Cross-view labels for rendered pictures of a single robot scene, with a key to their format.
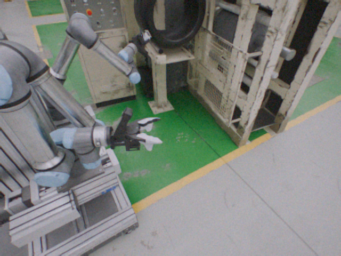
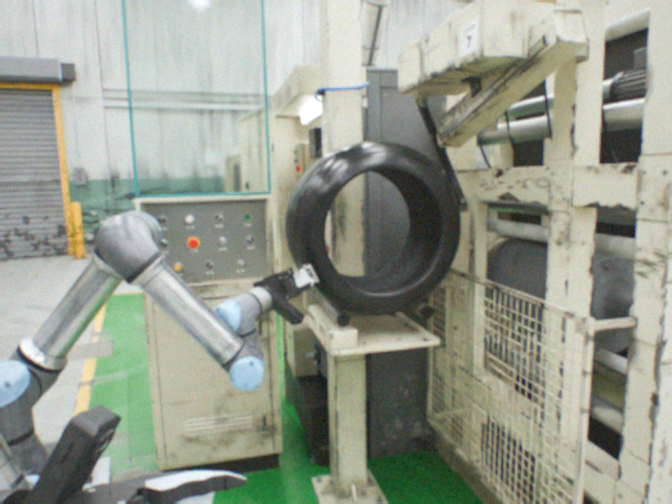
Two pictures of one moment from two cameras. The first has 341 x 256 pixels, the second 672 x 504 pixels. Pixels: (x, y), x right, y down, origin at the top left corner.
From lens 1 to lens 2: 33 cm
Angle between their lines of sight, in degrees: 34
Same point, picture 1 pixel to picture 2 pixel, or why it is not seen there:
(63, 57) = (68, 309)
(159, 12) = (350, 239)
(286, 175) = not seen: outside the picture
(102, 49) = (164, 286)
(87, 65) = (162, 362)
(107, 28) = (228, 277)
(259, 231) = not seen: outside the picture
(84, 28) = (128, 232)
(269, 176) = not seen: outside the picture
